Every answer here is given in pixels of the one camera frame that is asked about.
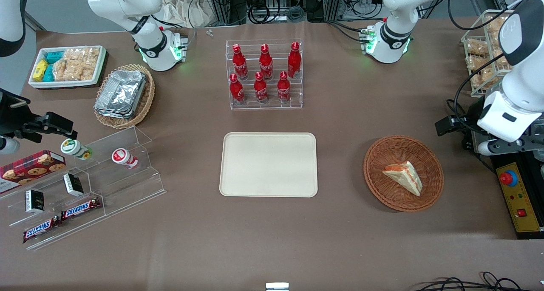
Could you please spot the yellow snack box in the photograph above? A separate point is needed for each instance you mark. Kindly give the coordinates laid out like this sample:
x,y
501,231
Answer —
x,y
40,70

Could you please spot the white rectangular snack tray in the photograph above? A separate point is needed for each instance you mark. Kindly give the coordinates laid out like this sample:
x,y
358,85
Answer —
x,y
63,83

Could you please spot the green capped yogurt bottle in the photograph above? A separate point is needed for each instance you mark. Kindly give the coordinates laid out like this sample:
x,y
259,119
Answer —
x,y
75,148

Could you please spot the oval tan wicker basket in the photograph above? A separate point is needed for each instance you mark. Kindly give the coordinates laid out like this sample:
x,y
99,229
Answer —
x,y
146,100

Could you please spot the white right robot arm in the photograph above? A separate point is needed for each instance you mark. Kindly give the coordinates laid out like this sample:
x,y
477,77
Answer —
x,y
148,36

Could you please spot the yellow control panel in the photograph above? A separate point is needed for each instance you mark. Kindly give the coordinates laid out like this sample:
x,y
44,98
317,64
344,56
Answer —
x,y
520,197

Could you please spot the round brown wicker basket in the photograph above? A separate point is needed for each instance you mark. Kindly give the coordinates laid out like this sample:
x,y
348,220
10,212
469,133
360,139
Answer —
x,y
382,185

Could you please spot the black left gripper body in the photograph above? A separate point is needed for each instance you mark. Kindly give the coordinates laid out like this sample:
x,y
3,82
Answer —
x,y
468,120

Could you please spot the red capped yogurt bottle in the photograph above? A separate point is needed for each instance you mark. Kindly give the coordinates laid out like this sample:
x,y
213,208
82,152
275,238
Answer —
x,y
124,157

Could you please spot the triangle sandwich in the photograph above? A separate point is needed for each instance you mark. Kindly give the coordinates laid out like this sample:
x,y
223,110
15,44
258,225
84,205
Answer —
x,y
406,178

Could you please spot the bagged fried snack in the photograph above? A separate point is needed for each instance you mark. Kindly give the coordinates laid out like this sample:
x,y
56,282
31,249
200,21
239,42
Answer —
x,y
496,24
479,63
494,39
477,48
501,60
484,79

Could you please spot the Snickers chocolate bar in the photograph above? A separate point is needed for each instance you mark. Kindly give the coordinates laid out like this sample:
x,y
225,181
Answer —
x,y
80,208
40,230

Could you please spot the red plaid cookie box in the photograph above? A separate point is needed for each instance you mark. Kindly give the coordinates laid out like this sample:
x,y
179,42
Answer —
x,y
29,168

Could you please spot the clear bag of rice crackers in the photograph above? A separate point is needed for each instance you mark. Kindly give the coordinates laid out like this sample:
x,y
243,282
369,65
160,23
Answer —
x,y
78,63

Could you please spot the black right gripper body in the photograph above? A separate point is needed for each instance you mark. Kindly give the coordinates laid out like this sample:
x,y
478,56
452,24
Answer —
x,y
9,117

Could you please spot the teal snack box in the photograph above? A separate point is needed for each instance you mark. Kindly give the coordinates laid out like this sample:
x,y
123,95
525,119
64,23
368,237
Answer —
x,y
54,56
49,73

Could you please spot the black appliance housing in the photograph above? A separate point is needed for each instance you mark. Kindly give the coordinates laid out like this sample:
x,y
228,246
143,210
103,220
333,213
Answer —
x,y
497,159

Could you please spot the small white device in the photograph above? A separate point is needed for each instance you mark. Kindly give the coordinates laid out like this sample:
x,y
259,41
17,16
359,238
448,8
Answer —
x,y
277,286

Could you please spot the red emergency stop button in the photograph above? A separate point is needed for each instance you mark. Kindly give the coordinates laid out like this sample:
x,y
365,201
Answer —
x,y
508,178

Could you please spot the beige cloth bag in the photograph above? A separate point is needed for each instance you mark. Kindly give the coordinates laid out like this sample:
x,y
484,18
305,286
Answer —
x,y
182,8

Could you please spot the stack of foil containers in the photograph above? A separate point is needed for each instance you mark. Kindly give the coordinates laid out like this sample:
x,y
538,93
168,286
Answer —
x,y
121,93

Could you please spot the clear acrylic bottle rack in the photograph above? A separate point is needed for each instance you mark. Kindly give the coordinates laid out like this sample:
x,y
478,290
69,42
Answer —
x,y
272,106

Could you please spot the red cola bottle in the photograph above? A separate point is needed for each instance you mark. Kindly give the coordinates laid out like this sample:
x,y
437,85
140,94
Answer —
x,y
294,61
239,63
260,89
236,90
283,89
266,63

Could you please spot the small black white carton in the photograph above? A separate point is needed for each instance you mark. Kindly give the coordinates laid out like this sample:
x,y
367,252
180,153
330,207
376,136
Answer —
x,y
73,185
35,201

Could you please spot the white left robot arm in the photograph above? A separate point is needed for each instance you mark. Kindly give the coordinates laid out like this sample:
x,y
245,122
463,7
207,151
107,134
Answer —
x,y
395,32

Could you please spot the beige rectangular tray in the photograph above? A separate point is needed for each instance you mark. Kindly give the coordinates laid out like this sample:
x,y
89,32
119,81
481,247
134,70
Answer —
x,y
267,163

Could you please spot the clear acrylic step display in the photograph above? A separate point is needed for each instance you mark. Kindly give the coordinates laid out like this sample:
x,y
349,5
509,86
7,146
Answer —
x,y
123,185

